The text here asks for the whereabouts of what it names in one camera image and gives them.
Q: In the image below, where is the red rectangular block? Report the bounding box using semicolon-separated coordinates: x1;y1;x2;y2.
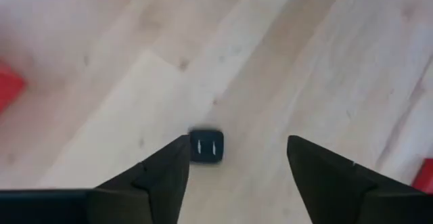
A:
0;60;27;116

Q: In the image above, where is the black white plug adapter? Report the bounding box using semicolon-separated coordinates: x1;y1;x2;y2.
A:
188;129;225;165

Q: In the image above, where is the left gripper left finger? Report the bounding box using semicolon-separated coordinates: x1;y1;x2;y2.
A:
88;135;191;224

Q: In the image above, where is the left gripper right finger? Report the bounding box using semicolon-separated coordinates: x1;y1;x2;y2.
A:
287;135;419;224

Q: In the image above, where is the red plug adapter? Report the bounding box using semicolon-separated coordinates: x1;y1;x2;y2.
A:
411;157;433;195

